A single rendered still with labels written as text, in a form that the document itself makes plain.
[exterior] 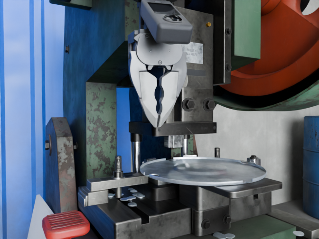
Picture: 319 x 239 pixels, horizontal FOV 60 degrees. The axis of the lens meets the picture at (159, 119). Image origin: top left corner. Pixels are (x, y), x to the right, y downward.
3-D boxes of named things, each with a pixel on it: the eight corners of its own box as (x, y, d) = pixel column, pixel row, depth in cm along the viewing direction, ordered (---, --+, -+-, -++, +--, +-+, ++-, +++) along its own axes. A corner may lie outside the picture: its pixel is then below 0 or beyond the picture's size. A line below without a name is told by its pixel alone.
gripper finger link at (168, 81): (166, 121, 50) (167, 69, 49) (177, 127, 45) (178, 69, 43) (150, 122, 50) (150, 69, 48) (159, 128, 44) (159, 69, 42)
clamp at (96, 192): (150, 195, 70) (150, 155, 70) (84, 206, 62) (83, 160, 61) (140, 189, 75) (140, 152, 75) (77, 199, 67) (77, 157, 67)
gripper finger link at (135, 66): (157, 97, 45) (157, 41, 43) (160, 98, 43) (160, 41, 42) (128, 97, 44) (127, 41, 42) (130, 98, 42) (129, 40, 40)
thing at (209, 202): (284, 248, 54) (285, 179, 54) (231, 267, 47) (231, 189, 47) (203, 209, 76) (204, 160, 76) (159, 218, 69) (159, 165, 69)
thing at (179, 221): (272, 212, 75) (272, 190, 75) (115, 254, 53) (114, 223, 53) (202, 186, 101) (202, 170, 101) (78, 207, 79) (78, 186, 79)
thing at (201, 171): (295, 175, 60) (295, 171, 60) (185, 194, 46) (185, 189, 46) (209, 156, 85) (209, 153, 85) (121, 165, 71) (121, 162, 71)
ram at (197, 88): (225, 123, 69) (226, 3, 68) (174, 124, 61) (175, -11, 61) (185, 121, 84) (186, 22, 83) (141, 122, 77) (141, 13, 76)
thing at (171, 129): (219, 142, 75) (219, 122, 75) (154, 147, 65) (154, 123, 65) (184, 137, 89) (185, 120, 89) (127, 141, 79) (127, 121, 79)
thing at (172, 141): (185, 146, 75) (185, 133, 75) (170, 148, 73) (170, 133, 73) (178, 145, 78) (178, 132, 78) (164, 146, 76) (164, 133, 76)
